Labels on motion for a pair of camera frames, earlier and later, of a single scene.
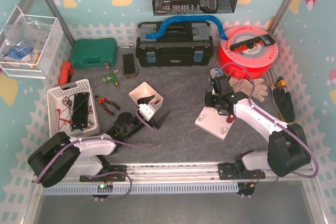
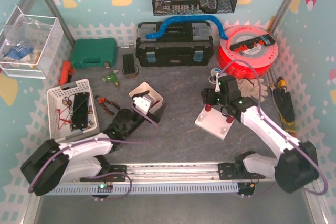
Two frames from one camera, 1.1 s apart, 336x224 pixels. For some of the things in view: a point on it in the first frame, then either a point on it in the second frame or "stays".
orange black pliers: x=101 y=100 stays
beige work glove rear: x=252 y=87 stays
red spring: x=230 y=118 stays
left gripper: x=152 y=119 → x=151 y=114
